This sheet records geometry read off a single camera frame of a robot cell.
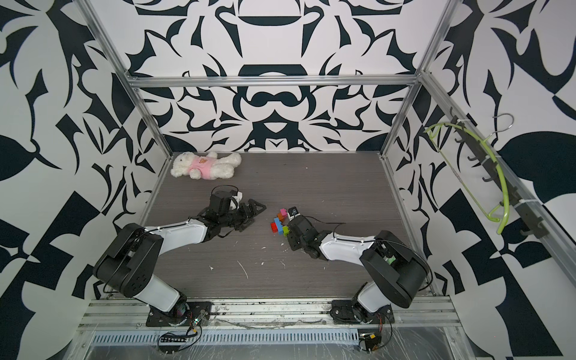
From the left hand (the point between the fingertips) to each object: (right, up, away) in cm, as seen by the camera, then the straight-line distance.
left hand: (261, 208), depth 89 cm
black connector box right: (+37, -39, -18) cm, 56 cm away
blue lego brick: (+7, -7, +2) cm, 11 cm away
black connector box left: (-29, -39, -17) cm, 52 cm away
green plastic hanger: (+63, +30, -5) cm, 70 cm away
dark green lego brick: (+9, -9, +2) cm, 13 cm away
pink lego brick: (+9, -2, +6) cm, 11 cm away
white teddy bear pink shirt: (-24, +17, +13) cm, 32 cm away
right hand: (+13, -9, +2) cm, 16 cm away
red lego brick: (+5, -8, +3) cm, 10 cm away
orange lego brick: (+8, -4, +4) cm, 10 cm away
